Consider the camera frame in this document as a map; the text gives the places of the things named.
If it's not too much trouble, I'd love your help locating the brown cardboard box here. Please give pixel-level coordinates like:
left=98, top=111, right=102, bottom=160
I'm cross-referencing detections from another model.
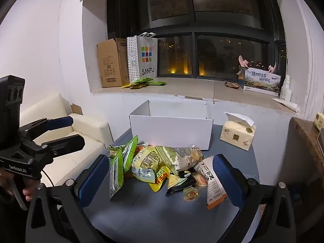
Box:
left=97, top=38, right=131, bottom=88

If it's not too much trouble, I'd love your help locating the white dotted shopping bag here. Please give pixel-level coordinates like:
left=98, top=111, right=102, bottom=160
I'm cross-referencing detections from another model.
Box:
left=127, top=32, right=158, bottom=83

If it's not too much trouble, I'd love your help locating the small round snack packet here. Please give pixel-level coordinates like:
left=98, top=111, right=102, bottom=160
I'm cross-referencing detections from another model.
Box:
left=183, top=186, right=201, bottom=202

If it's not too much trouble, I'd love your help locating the beige printed snack bag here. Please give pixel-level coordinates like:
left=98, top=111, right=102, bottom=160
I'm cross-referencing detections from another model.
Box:
left=156, top=145, right=204, bottom=176

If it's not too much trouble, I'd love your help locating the tall green snack packet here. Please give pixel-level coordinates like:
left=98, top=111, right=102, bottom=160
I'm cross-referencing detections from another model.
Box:
left=109, top=150, right=124, bottom=200

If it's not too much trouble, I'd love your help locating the cream sofa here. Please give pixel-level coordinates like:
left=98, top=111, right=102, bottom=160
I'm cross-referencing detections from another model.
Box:
left=19, top=92, right=114, bottom=183

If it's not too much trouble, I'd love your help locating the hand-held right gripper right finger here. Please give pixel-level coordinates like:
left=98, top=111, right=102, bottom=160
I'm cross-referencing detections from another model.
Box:
left=213, top=154, right=296, bottom=243

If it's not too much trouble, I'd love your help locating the printed landscape gift box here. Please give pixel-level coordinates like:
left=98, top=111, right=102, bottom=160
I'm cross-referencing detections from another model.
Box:
left=243, top=67, right=282, bottom=97

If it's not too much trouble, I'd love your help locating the dark window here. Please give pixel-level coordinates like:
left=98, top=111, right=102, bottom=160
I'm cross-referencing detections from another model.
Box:
left=106, top=0, right=288, bottom=79

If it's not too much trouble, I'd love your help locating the yellow tissue pack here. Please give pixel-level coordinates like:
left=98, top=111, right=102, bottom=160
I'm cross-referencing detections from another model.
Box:
left=220, top=112, right=257, bottom=151

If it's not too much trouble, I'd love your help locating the black snack packet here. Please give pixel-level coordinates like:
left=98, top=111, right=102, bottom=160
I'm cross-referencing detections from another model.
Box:
left=166, top=172, right=198, bottom=197

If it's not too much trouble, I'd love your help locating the small cream box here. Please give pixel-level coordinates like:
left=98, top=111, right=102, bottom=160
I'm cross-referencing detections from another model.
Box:
left=313, top=112, right=324, bottom=132

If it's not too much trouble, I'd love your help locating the person's left hand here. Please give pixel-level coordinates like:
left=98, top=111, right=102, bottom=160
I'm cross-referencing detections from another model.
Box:
left=22, top=176, right=39, bottom=202

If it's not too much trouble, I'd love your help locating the pile of green flat packets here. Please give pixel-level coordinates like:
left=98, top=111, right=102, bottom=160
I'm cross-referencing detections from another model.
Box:
left=120, top=78, right=166, bottom=90

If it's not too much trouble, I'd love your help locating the yellow snack pouch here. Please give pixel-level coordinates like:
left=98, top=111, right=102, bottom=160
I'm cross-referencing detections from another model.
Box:
left=149, top=166, right=171, bottom=192

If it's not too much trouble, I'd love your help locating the pale yellow green snack packet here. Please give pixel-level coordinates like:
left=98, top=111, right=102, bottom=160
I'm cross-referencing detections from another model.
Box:
left=131, top=146, right=162, bottom=183

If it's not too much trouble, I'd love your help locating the wooden top side table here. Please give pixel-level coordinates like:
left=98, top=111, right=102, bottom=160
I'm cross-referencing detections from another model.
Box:
left=289, top=116, right=324, bottom=173

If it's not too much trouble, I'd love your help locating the white cardboard box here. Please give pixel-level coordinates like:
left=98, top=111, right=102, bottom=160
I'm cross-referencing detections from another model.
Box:
left=129, top=99, right=214, bottom=150

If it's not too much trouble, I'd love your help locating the white folded paper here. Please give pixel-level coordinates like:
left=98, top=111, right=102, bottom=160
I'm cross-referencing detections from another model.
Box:
left=272, top=98, right=300, bottom=112

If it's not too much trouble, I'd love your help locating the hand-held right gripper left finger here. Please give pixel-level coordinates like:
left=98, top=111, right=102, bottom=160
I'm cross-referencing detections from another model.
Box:
left=25, top=154, right=110, bottom=243

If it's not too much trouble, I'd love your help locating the white plastic bottle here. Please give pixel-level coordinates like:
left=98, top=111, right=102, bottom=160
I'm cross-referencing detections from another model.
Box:
left=280, top=75, right=291, bottom=101

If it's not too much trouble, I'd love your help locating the white orange snack packet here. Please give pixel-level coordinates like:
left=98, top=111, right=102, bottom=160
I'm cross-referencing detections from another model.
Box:
left=194, top=156, right=228, bottom=210

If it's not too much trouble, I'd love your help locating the brown cardboard scrap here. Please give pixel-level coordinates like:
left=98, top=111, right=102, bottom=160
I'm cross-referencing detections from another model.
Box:
left=69, top=103, right=83, bottom=115

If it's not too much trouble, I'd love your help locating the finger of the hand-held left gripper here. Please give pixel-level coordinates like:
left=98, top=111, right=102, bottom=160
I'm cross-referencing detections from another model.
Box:
left=21, top=135, right=85, bottom=163
left=19, top=116, right=74, bottom=142

